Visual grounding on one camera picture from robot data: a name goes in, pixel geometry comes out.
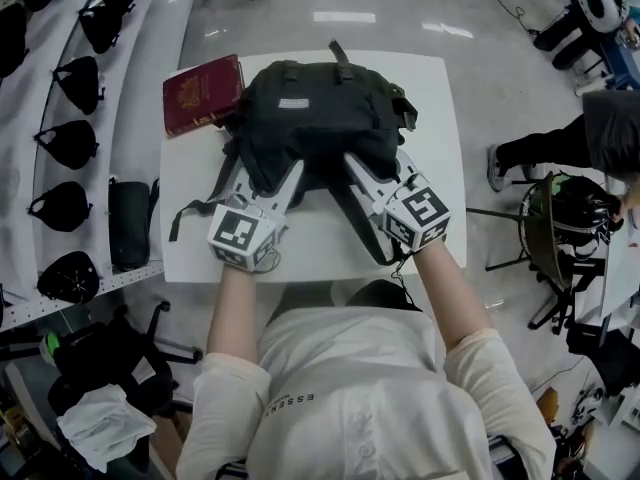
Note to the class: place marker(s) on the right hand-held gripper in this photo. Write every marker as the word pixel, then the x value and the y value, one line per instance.
pixel 417 218

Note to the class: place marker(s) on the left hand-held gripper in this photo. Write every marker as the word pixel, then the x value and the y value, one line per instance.
pixel 235 233

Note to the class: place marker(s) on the black backpack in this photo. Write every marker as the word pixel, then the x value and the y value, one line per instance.
pixel 320 113

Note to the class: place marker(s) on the person's right forearm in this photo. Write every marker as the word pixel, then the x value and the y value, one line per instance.
pixel 450 298

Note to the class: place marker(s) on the person's left forearm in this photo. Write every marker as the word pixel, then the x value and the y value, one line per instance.
pixel 235 308

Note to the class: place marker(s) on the dark red book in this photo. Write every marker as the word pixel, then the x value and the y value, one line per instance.
pixel 200 93

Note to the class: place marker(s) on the black cylindrical case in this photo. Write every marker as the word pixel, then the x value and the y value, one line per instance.
pixel 130 223

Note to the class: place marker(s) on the white shelf rack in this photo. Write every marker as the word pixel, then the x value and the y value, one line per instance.
pixel 125 133

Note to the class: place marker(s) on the black mesh chair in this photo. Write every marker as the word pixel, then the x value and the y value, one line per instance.
pixel 540 238

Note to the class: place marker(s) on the row of black pouches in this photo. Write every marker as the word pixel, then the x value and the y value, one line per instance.
pixel 70 143

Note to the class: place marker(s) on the black helmet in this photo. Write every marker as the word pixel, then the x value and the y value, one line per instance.
pixel 582 213

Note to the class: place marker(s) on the person's white shirt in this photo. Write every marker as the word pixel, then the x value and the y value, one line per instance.
pixel 360 398

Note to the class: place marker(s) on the black office chair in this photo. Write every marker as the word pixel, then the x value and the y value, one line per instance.
pixel 115 363

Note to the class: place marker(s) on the white side table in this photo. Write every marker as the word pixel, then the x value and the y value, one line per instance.
pixel 622 268

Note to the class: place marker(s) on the white crumpled cloth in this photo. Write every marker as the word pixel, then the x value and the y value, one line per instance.
pixel 105 428

